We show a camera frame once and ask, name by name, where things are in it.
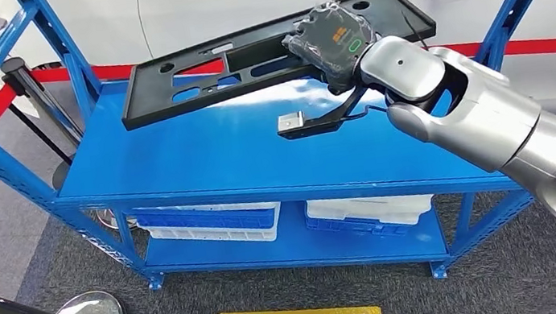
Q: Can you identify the black plastic panel part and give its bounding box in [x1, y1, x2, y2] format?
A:
[109, 0, 446, 133]

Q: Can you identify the blue metal shelf rack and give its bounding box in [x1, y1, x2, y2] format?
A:
[0, 0, 556, 314]

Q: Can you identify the blue plastic crate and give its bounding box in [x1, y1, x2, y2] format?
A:
[306, 205, 410, 250]
[134, 193, 278, 246]

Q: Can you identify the white car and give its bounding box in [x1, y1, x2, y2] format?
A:
[0, 0, 556, 193]

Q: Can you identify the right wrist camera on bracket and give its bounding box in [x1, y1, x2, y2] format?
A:
[273, 84, 377, 143]

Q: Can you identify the thin black camera cable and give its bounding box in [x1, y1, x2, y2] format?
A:
[346, 101, 392, 119]

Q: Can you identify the dark stanchion post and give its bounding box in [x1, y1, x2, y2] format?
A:
[0, 44, 139, 245]

